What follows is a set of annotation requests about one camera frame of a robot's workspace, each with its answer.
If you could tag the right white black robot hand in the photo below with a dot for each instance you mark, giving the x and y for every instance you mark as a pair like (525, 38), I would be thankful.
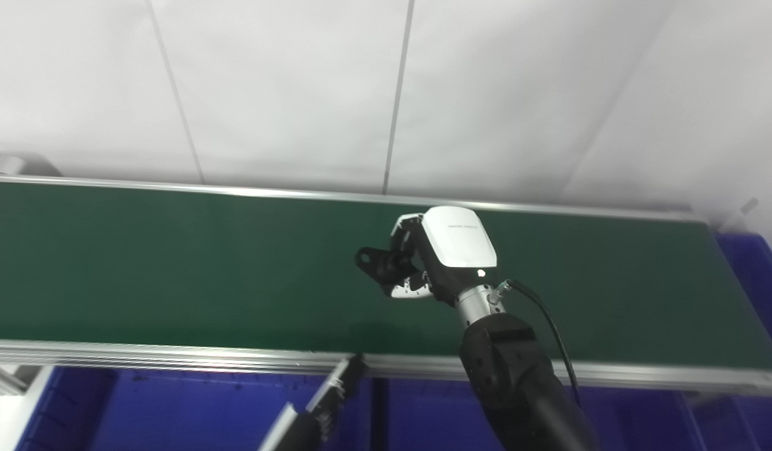
(458, 241)

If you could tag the aluminium conveyor leg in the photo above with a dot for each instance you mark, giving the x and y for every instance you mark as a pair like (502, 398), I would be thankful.
(7, 379)

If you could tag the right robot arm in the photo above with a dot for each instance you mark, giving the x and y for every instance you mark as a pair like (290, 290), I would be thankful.
(511, 376)

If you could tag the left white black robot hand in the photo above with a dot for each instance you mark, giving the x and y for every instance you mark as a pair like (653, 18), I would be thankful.
(323, 413)

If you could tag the blue plastic bin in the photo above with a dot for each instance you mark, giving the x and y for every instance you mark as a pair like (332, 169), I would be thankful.
(173, 413)
(436, 413)
(762, 282)

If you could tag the black flanged machine part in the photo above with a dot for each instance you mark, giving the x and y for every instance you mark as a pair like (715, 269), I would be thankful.
(367, 257)

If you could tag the green conveyor belt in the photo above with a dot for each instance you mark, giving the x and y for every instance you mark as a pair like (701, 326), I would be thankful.
(173, 357)
(173, 269)

